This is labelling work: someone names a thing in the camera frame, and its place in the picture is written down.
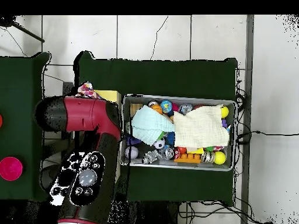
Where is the small soccer ball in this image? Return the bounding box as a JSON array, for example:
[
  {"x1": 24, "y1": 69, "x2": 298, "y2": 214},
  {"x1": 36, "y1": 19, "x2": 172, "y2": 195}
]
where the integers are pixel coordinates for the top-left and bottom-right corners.
[{"x1": 153, "y1": 138, "x2": 166, "y2": 150}]

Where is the shallow clear mesh bin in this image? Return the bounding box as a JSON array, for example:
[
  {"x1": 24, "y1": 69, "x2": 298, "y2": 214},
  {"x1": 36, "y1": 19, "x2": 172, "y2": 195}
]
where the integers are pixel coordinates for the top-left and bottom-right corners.
[{"x1": 120, "y1": 94, "x2": 237, "y2": 172}]

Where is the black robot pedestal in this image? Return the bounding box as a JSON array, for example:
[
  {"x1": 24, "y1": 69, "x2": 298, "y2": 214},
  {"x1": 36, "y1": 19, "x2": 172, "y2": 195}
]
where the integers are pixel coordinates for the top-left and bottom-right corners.
[{"x1": 123, "y1": 201, "x2": 180, "y2": 224}]

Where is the yellow ball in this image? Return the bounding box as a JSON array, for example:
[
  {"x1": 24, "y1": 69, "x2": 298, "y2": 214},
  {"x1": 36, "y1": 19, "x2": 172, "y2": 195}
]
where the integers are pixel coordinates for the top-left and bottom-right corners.
[{"x1": 213, "y1": 151, "x2": 227, "y2": 165}]

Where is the crushed silver drink can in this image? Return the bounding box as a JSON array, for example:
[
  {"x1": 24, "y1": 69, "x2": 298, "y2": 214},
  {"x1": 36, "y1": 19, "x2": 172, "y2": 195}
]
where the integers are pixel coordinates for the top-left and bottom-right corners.
[{"x1": 200, "y1": 150, "x2": 215, "y2": 164}]

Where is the pink round disc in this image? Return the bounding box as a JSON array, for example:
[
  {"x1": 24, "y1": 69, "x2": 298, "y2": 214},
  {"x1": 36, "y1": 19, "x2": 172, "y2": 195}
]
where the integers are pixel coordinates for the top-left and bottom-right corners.
[{"x1": 0, "y1": 156, "x2": 23, "y2": 182}]

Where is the black stand pole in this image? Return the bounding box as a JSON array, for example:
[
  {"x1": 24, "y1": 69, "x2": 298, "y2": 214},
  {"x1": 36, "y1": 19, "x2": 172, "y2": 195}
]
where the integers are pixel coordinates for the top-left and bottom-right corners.
[{"x1": 0, "y1": 16, "x2": 46, "y2": 44}]

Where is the orange toy basketball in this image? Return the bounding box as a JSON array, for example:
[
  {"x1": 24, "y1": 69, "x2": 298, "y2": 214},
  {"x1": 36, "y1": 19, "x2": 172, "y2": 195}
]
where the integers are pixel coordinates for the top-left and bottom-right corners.
[{"x1": 150, "y1": 103, "x2": 164, "y2": 115}]

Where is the white baseball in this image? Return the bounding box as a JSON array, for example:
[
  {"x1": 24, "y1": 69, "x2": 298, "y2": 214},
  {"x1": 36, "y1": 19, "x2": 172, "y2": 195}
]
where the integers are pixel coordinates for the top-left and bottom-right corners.
[{"x1": 125, "y1": 146, "x2": 140, "y2": 160}]

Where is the blue globe ball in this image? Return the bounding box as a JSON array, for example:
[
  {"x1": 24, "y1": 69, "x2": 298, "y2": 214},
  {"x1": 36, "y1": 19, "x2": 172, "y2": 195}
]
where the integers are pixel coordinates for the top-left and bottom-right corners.
[{"x1": 161, "y1": 100, "x2": 173, "y2": 114}]

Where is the wooden box with three holes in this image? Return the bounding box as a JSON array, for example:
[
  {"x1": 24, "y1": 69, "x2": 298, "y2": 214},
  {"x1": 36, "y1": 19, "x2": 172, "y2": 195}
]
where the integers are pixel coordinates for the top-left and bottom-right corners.
[{"x1": 84, "y1": 89, "x2": 123, "y2": 186}]

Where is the orange toy brick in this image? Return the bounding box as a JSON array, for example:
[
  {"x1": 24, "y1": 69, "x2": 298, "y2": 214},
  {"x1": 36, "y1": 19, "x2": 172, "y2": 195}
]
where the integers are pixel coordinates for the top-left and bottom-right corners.
[{"x1": 175, "y1": 152, "x2": 203, "y2": 163}]

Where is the green cloth side table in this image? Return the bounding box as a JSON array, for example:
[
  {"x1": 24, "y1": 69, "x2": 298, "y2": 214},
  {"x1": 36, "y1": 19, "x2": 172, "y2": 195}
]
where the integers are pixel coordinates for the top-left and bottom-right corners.
[{"x1": 0, "y1": 52, "x2": 52, "y2": 202}]

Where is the grey toy robot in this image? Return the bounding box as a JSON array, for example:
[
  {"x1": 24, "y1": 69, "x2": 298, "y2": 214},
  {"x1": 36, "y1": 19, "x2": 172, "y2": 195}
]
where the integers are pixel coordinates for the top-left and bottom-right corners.
[{"x1": 141, "y1": 149, "x2": 162, "y2": 165}]

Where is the cream waffle cloth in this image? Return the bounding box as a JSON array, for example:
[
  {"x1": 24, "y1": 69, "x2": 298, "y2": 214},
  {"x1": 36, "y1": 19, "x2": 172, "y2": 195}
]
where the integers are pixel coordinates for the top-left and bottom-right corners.
[{"x1": 172, "y1": 104, "x2": 231, "y2": 149}]

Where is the mint waffle cloth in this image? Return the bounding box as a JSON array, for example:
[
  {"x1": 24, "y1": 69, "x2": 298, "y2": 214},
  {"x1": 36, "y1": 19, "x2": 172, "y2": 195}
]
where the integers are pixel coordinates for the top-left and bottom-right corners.
[{"x1": 130, "y1": 105, "x2": 175, "y2": 145}]

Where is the multicoloured patterned cloth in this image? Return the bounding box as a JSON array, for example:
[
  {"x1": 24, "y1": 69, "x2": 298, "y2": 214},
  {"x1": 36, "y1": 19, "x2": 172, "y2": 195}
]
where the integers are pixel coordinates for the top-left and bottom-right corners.
[{"x1": 75, "y1": 81, "x2": 101, "y2": 100}]

